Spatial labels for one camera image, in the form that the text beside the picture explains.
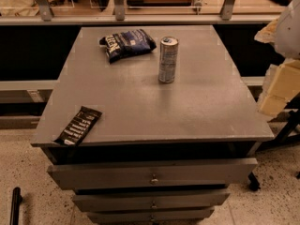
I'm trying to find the blue chip bag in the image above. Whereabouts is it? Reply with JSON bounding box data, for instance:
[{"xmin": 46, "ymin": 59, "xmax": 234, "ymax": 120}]
[{"xmin": 99, "ymin": 29, "xmax": 157, "ymax": 64}]

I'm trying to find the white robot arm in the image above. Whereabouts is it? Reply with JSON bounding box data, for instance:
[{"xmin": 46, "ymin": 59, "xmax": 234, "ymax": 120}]
[{"xmin": 254, "ymin": 0, "xmax": 300, "ymax": 119}]

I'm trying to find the silver redbull can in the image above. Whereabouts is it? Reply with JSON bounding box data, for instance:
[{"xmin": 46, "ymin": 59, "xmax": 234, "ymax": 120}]
[{"xmin": 158, "ymin": 36, "xmax": 179, "ymax": 83}]

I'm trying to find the grey top drawer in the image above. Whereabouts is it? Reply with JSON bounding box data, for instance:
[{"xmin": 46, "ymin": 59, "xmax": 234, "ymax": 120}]
[{"xmin": 48, "ymin": 157, "xmax": 257, "ymax": 189}]

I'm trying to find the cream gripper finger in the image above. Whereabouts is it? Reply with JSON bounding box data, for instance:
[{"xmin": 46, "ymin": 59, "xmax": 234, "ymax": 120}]
[
  {"xmin": 258, "ymin": 59, "xmax": 300, "ymax": 117},
  {"xmin": 254, "ymin": 19, "xmax": 278, "ymax": 44}
]

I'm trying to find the grey metal rail frame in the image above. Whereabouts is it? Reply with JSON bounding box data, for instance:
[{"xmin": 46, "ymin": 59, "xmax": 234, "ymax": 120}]
[{"xmin": 0, "ymin": 0, "xmax": 287, "ymax": 24}]

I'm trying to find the black rxbar chocolate bar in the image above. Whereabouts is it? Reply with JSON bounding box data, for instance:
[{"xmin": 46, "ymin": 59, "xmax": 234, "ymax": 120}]
[{"xmin": 54, "ymin": 106, "xmax": 102, "ymax": 146}]

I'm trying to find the black stand leg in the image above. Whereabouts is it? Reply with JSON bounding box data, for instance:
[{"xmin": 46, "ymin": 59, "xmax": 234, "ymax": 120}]
[{"xmin": 248, "ymin": 110, "xmax": 300, "ymax": 191}]

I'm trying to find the grey drawer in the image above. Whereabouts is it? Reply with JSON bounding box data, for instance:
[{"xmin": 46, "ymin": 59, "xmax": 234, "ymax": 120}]
[
  {"xmin": 87, "ymin": 207, "xmax": 215, "ymax": 224},
  {"xmin": 73, "ymin": 189, "xmax": 229, "ymax": 212},
  {"xmin": 48, "ymin": 157, "xmax": 257, "ymax": 189}
]

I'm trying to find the black pole on floor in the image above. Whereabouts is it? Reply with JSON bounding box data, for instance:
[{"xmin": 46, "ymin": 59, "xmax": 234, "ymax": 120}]
[{"xmin": 9, "ymin": 187, "xmax": 23, "ymax": 225}]

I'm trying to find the grey middle drawer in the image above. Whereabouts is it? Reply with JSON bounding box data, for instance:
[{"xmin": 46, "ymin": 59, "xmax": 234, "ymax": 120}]
[{"xmin": 73, "ymin": 189, "xmax": 229, "ymax": 212}]

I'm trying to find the grey bottom drawer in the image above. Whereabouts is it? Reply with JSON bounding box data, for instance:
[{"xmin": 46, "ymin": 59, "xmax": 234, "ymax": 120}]
[{"xmin": 87, "ymin": 207, "xmax": 215, "ymax": 224}]

